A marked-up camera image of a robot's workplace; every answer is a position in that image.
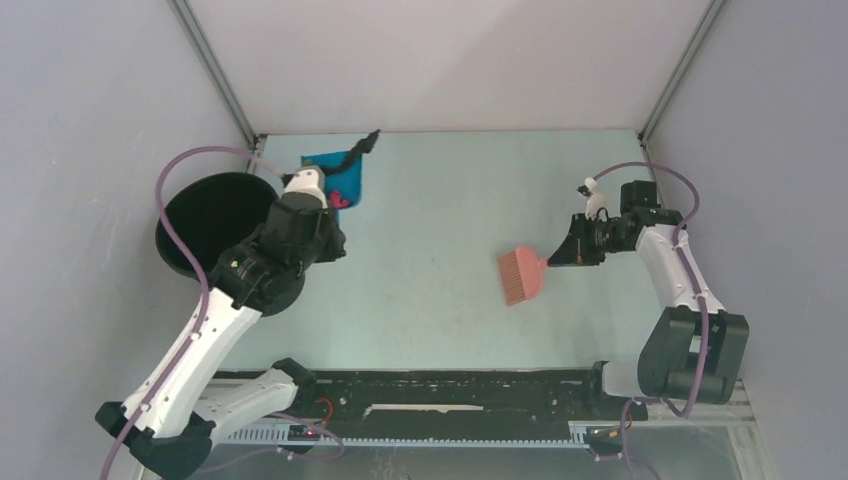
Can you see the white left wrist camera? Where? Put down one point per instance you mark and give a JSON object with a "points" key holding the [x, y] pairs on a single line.
{"points": [[308, 180]]}

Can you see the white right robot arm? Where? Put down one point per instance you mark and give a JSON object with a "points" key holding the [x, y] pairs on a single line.
{"points": [[695, 350]]}

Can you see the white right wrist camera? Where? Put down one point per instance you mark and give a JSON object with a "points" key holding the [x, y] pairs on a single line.
{"points": [[595, 200]]}

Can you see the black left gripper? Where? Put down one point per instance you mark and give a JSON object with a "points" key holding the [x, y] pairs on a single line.
{"points": [[335, 248]]}

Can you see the blue dustpan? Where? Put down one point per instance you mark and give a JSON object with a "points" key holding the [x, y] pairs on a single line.
{"points": [[348, 183]]}

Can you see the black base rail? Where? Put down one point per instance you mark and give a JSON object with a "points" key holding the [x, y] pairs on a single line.
{"points": [[495, 407]]}

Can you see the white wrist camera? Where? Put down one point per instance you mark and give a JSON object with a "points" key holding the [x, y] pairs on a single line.
{"points": [[308, 180], [595, 200]]}

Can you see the pink hand brush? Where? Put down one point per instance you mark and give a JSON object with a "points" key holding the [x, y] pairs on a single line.
{"points": [[521, 273]]}

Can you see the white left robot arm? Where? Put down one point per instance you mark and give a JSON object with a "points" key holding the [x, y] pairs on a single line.
{"points": [[165, 424]]}

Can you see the black paper scrap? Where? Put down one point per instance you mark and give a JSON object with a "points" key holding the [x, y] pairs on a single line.
{"points": [[363, 147]]}

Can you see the pink paper scrap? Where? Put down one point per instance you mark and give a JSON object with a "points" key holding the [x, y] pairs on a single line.
{"points": [[337, 201]]}

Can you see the black plastic bin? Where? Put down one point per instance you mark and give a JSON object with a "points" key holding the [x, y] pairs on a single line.
{"points": [[213, 214]]}

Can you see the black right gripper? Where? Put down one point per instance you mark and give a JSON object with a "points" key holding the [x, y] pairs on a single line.
{"points": [[575, 251]]}

